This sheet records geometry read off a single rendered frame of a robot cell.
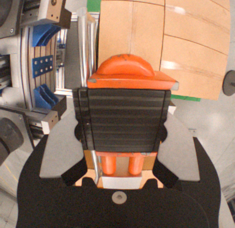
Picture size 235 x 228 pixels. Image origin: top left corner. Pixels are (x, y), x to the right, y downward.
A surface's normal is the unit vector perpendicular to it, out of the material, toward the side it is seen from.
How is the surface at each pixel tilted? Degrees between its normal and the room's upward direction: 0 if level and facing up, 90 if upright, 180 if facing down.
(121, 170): 90
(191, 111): 0
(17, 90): 0
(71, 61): 0
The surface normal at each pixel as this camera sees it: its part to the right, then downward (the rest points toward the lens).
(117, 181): -0.04, 0.47
